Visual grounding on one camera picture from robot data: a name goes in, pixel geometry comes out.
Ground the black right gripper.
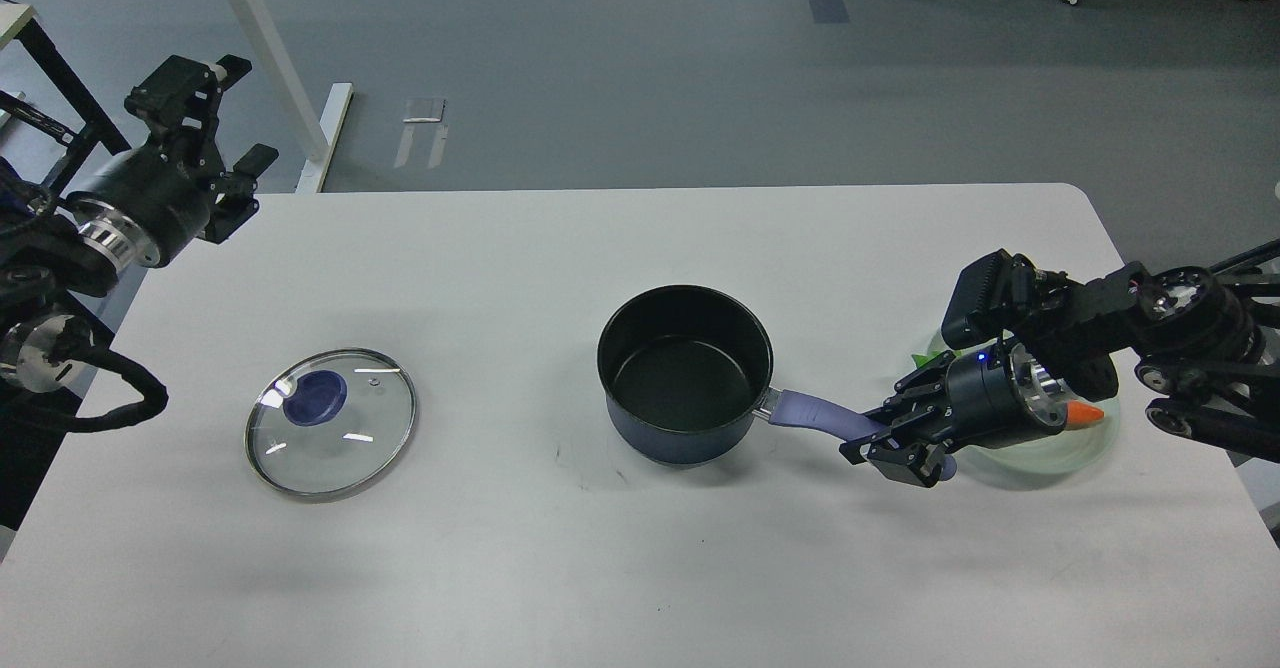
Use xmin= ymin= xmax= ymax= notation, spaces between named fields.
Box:
xmin=838 ymin=343 xmax=1068 ymax=489

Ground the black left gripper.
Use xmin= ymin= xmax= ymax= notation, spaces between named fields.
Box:
xmin=67 ymin=54 xmax=279 ymax=270

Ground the blue saucepan with purple handle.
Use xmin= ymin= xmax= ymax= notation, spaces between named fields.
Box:
xmin=596 ymin=284 xmax=957 ymax=479

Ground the glass lid with purple knob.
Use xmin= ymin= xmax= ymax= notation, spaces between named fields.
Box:
xmin=243 ymin=346 xmax=419 ymax=502

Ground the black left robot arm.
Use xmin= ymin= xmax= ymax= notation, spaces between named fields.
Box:
xmin=3 ymin=54 xmax=279 ymax=535

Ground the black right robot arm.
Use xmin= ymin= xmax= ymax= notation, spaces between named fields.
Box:
xmin=840 ymin=241 xmax=1279 ymax=489

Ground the black metal rack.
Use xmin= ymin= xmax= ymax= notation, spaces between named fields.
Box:
xmin=0 ymin=3 xmax=178 ymax=250

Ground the orange toy carrot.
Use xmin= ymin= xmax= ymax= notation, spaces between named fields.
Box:
xmin=909 ymin=346 xmax=1105 ymax=427

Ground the clear green glass plate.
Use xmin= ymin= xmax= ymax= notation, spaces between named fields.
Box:
xmin=951 ymin=334 xmax=1120 ymax=477

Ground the white table frame leg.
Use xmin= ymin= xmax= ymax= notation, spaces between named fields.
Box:
xmin=0 ymin=0 xmax=355 ymax=195

